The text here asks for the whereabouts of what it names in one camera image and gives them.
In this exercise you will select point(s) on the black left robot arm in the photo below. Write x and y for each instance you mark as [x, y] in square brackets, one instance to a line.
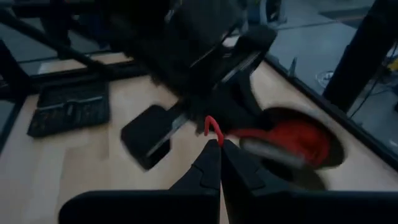
[140, 31]

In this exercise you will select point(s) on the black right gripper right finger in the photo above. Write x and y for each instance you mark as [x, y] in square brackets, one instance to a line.
[264, 202]

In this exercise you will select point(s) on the open black bit case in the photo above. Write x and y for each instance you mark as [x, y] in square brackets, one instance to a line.
[68, 109]

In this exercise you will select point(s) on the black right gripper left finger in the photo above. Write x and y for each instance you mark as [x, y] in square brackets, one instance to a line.
[192, 199]

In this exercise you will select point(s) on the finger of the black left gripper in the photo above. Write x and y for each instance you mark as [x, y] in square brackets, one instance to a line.
[149, 137]
[245, 102]

